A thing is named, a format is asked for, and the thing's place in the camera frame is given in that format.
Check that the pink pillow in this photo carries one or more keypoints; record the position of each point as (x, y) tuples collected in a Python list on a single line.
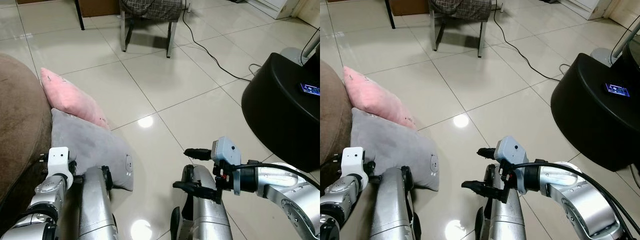
[(372, 97), (70, 97)]

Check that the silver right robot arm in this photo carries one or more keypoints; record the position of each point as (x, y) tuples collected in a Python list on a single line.
[(285, 195), (575, 195)]

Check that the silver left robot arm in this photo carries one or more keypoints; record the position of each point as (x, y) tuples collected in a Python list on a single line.
[(42, 200), (335, 205)]

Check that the grey pillow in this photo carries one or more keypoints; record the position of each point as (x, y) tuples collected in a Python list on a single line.
[(92, 147), (395, 147)]

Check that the brown sofa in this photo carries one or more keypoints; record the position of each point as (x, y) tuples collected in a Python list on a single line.
[(332, 115), (20, 120)]

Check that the silver right robot leg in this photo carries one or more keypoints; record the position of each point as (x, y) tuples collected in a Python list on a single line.
[(505, 215), (205, 205)]

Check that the silver robot leg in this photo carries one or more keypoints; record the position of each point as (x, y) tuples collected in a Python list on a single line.
[(505, 215), (392, 205), (205, 205), (95, 205)]

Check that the black round appliance with display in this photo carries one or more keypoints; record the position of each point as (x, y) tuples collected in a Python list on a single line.
[(595, 120), (280, 115)]

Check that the silver left robot leg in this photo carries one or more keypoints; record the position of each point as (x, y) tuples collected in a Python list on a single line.
[(95, 205), (392, 205)]

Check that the grey fan stand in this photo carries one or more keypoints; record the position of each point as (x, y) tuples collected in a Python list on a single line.
[(295, 54), (602, 55)]

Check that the plaid cushion metal chair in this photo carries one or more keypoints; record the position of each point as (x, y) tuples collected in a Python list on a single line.
[(460, 9), (150, 9)]

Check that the brown wooden cabinet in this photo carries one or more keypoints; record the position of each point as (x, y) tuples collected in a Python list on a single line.
[(409, 7), (97, 7)]

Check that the white cabinet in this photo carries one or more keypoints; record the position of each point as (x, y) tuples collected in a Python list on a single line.
[(595, 7), (280, 7)]

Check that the black table leg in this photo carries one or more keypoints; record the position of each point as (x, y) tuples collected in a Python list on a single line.
[(390, 14), (79, 15)]

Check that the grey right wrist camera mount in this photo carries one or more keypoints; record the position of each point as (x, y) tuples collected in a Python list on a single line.
[(510, 150), (225, 150)]

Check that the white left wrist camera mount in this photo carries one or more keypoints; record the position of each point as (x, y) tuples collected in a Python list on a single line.
[(59, 160), (354, 160)]

